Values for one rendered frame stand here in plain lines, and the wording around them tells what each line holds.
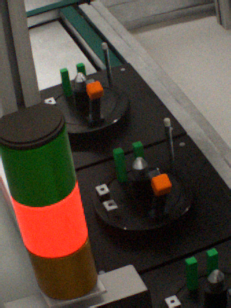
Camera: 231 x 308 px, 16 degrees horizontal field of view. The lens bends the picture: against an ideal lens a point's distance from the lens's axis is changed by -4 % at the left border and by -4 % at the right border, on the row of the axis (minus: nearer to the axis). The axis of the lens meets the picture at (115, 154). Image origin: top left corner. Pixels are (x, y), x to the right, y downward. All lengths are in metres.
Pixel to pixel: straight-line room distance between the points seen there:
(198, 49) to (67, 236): 1.15
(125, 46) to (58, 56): 0.16
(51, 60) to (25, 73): 1.07
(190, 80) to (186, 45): 0.14
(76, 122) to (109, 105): 0.06
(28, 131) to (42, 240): 0.09
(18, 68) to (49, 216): 0.11
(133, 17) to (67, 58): 0.24
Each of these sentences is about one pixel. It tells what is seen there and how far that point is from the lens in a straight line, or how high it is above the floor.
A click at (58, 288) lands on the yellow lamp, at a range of 0.64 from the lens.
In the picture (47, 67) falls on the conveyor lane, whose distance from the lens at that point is 1.62.
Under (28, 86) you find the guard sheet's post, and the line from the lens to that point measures 0.58.
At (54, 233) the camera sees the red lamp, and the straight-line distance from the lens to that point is 0.60.
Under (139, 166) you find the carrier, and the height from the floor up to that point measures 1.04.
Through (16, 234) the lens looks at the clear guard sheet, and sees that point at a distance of 0.67.
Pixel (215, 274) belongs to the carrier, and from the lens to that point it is 0.95.
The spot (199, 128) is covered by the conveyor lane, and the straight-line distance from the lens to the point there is 1.33.
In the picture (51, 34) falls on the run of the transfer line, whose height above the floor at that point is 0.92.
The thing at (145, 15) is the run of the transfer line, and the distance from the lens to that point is 1.83.
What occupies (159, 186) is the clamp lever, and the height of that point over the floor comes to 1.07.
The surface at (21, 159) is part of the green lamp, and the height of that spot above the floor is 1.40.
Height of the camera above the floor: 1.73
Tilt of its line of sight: 37 degrees down
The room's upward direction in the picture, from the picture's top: 9 degrees counter-clockwise
